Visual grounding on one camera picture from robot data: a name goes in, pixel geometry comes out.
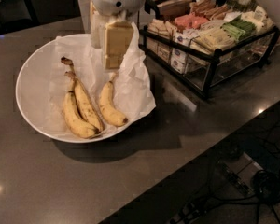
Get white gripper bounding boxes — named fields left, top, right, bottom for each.
left=90, top=0, right=145, bottom=70

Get yellow banana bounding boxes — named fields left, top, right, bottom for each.
left=61, top=57, right=105, bottom=132
left=63, top=71, right=101, bottom=139
left=99, top=73, right=128, bottom=127

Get white bowl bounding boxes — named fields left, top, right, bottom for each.
left=15, top=33, right=147, bottom=144

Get white paper bag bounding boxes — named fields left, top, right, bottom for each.
left=78, top=0, right=91, bottom=34

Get white paper liner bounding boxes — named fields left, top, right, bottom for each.
left=46, top=29, right=156, bottom=138

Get white creamer cups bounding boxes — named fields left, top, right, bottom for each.
left=171, top=29, right=196, bottom=74

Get pink sweetener packets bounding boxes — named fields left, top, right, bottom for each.
left=175, top=13, right=208, bottom=29

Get black appliance with blue light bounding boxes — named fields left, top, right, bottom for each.
left=0, top=0, right=39, bottom=35

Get green tea packets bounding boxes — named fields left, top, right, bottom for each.
left=221, top=19, right=256, bottom=41

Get black power strip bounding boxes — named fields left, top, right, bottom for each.
left=167, top=201, right=205, bottom=224

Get black wire condiment rack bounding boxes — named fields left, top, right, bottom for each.
left=140, top=0, right=280, bottom=97

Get black coiled cable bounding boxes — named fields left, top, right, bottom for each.
left=251, top=169, right=280, bottom=205

